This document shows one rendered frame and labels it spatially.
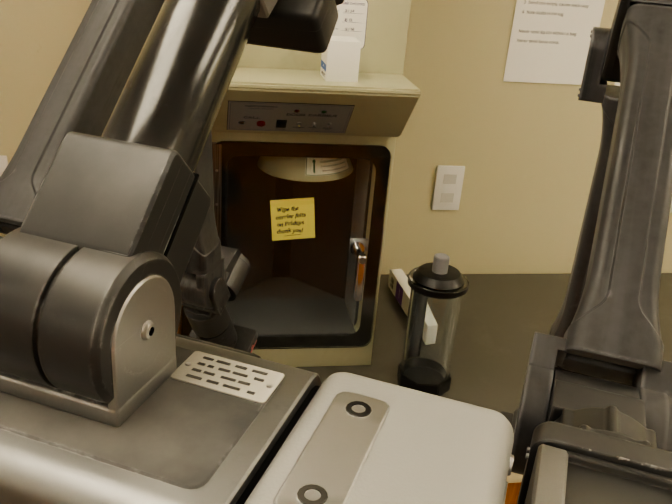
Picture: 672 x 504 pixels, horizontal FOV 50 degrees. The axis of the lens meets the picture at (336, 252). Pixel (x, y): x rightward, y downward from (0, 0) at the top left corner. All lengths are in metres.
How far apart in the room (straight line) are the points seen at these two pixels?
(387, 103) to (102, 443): 0.88
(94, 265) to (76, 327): 0.03
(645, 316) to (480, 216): 1.34
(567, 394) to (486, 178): 1.37
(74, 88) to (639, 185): 0.49
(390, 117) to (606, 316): 0.71
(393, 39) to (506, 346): 0.71
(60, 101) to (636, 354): 0.52
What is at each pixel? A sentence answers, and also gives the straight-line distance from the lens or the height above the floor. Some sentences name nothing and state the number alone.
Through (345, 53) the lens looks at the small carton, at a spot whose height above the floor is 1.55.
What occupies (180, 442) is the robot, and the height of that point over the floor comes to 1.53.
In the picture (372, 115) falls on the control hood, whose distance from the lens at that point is 1.16.
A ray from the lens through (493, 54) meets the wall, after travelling 1.74.
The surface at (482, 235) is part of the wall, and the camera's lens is 1.88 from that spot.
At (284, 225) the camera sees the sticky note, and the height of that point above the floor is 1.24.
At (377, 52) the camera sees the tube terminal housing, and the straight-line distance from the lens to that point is 1.21.
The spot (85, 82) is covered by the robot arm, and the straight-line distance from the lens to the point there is 0.71.
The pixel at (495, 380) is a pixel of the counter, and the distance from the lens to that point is 1.47.
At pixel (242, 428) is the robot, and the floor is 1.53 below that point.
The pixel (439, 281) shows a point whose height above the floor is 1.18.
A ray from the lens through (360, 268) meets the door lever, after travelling 1.26.
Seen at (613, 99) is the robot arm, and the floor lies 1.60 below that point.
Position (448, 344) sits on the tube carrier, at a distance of 1.33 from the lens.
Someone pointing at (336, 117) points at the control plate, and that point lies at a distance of 1.15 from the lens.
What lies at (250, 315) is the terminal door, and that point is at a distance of 1.34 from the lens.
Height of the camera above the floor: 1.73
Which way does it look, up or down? 25 degrees down
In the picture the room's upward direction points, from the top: 5 degrees clockwise
